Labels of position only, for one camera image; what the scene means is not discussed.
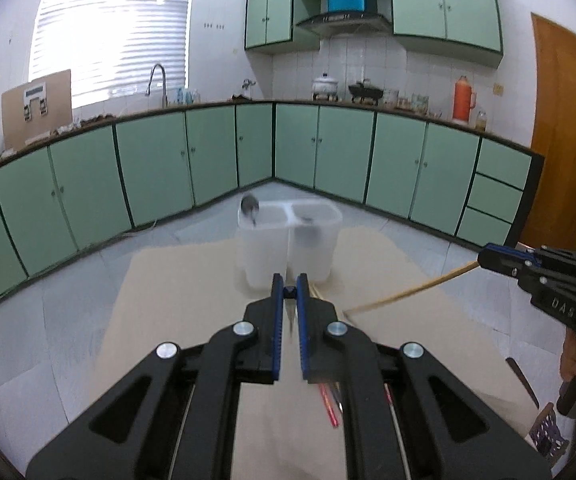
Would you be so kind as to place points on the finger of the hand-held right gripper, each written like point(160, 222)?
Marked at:
point(503, 265)
point(510, 252)

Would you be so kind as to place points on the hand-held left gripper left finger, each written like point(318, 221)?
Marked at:
point(278, 330)

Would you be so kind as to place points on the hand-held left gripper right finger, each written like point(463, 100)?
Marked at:
point(302, 330)

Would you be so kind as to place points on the thin metal utensil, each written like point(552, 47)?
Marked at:
point(292, 317)

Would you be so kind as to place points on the white plastic utensil holder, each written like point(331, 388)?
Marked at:
point(288, 245)

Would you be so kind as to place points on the person's right hand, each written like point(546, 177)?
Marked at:
point(573, 355)

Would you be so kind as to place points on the green drawer unit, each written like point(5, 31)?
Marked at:
point(498, 190)

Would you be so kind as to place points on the dark knife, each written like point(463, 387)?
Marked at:
point(522, 381)

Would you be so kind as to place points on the metal spoon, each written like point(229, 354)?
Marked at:
point(249, 207)

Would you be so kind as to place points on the dark patterned object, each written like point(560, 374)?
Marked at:
point(548, 435)

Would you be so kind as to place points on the wooden door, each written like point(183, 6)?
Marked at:
point(563, 135)

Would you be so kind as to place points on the small yellowish jar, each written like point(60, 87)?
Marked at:
point(481, 121)

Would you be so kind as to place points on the green base cabinets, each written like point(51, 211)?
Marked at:
point(393, 160)
point(92, 185)

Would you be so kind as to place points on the orange thermos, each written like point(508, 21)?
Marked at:
point(463, 100)

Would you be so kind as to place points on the black wok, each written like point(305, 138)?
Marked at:
point(365, 92)

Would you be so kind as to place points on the white cooking pot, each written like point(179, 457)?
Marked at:
point(325, 85)

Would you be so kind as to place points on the clear bottles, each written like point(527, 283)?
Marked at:
point(187, 96)

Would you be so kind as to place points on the metal sink faucet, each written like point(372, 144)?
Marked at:
point(160, 77)

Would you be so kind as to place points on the black range hood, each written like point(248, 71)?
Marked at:
point(343, 22)

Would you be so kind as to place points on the brown cardboard sheet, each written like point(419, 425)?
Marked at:
point(17, 120)

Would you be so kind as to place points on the white window blinds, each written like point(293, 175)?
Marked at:
point(112, 30)

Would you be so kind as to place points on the wall tap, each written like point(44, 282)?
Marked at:
point(249, 85)

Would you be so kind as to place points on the green wall cabinet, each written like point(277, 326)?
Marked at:
point(448, 5)
point(268, 10)

